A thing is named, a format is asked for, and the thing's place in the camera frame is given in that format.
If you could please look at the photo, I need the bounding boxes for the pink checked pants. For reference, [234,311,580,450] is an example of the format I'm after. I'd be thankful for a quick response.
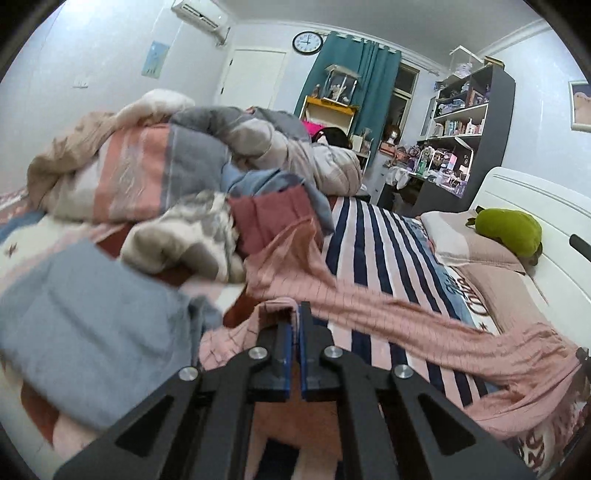
[198,218,584,448]

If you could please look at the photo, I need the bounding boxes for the grey-blue folded pants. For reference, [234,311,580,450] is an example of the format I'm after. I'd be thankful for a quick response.
[1,241,222,430]

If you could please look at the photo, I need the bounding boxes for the pink beige pillow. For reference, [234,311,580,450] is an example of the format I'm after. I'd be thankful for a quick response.
[421,210,549,333]

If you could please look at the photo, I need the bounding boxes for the striped pink navy blanket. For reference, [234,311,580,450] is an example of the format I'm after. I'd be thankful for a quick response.
[0,193,509,480]

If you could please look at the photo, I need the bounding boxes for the beige grey patterned garment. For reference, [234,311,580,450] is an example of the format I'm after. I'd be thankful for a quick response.
[120,190,245,283]

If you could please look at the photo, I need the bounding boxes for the dark red folded garment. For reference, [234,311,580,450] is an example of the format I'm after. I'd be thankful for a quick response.
[228,185,325,259]

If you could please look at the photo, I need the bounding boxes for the white bed headboard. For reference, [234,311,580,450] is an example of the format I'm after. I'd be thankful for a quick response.
[471,167,590,348]

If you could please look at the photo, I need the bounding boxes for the green plush toy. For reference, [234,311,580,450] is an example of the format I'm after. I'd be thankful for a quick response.
[466,206,543,266]

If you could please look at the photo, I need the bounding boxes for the cluttered desk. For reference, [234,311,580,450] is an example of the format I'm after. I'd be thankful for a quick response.
[379,137,474,215]

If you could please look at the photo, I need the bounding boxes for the crumpled patterned duvet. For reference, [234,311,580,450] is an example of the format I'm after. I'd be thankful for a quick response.
[27,89,362,223]

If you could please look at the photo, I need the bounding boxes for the dark grey bookshelf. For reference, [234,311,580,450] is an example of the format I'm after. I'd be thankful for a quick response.
[419,46,516,213]

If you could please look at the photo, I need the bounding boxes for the yellow white shelf unit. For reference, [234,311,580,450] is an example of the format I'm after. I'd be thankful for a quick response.
[300,96,360,136]

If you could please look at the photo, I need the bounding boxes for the glass display case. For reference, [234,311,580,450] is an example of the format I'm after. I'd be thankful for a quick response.
[322,64,360,106]

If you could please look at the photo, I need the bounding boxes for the white door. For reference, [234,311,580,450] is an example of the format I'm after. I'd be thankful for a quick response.
[217,48,287,109]

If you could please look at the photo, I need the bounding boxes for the teal curtain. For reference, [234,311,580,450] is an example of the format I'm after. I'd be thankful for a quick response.
[293,31,402,151]

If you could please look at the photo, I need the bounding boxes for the white air conditioner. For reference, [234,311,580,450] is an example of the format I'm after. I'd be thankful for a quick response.
[171,0,230,46]

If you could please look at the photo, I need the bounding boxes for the blue wall poster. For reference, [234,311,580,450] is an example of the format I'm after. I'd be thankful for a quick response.
[141,41,170,79]

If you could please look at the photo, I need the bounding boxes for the framed wall picture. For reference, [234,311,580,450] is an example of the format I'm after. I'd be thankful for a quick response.
[569,81,591,132]

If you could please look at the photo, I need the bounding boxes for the round wall clock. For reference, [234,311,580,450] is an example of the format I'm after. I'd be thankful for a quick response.
[291,31,324,56]

